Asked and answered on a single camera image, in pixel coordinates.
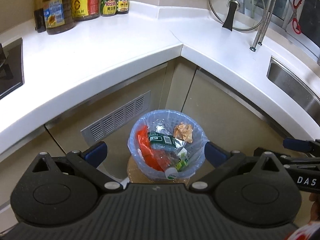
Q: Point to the glass jar yellow label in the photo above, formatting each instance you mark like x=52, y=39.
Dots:
x=108, y=5

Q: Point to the metal cabinet vent grille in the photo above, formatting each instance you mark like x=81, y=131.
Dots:
x=117, y=120

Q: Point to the large dark oil bottle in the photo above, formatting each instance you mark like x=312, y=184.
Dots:
x=57, y=12

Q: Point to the red plastic bag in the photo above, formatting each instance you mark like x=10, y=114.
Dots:
x=147, y=152

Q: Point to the black gas stove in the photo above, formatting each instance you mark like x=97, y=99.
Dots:
x=10, y=67

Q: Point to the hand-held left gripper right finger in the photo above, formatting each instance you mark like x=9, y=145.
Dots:
x=215, y=153

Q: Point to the crumpled brown paper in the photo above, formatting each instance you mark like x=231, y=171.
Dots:
x=183, y=132

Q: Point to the clear plastic bottle green label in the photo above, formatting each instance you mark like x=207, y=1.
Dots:
x=162, y=140

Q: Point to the steel sink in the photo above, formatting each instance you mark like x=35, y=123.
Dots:
x=295, y=87

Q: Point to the metal dish rack pole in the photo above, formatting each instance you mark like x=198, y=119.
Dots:
x=265, y=17

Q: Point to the small glass jar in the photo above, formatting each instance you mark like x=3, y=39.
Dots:
x=122, y=5

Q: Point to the perforated plastic bin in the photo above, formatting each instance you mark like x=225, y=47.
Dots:
x=140, y=165

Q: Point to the green white wrapper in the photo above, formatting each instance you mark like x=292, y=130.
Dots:
x=181, y=163

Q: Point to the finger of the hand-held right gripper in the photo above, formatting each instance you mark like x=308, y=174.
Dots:
x=296, y=145
x=302, y=162

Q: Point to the thin dark sauce bottle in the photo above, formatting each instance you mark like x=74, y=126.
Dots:
x=39, y=15

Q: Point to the oil bottle yellow red label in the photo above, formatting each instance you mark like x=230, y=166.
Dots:
x=85, y=5

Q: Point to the red white cloth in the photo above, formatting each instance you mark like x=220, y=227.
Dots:
x=307, y=232

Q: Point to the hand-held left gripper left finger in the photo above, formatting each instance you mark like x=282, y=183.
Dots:
x=96, y=153

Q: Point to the glass pot lid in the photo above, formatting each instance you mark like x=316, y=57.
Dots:
x=237, y=10

